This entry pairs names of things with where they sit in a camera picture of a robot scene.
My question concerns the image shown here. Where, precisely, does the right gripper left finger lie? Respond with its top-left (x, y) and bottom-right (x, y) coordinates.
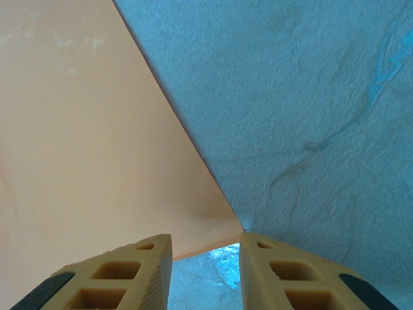
top-left (9, 234), bottom-right (174, 310)

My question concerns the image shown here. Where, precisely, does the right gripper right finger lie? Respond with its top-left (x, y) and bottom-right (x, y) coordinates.
top-left (239, 231), bottom-right (401, 310)

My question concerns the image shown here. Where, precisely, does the orange wrapping paper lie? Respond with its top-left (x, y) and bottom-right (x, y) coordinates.
top-left (0, 0), bottom-right (245, 261)

